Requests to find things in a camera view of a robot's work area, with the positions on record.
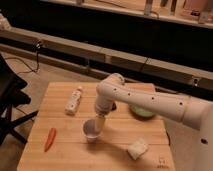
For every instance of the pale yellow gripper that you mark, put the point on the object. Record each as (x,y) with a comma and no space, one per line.
(99,123)

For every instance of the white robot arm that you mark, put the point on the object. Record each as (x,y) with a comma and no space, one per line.
(191,111)

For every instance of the green ceramic bowl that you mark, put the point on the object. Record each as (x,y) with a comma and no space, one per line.
(141,112)

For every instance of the black rectangular block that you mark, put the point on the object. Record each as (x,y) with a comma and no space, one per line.
(114,107)

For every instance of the white bottle with label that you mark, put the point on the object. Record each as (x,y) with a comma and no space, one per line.
(74,101)

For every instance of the white sponge block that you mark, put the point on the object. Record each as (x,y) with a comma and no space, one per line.
(138,148)

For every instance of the orange carrot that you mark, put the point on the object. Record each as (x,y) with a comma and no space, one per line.
(50,139)

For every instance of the black office chair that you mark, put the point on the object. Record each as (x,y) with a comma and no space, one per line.
(11,95)

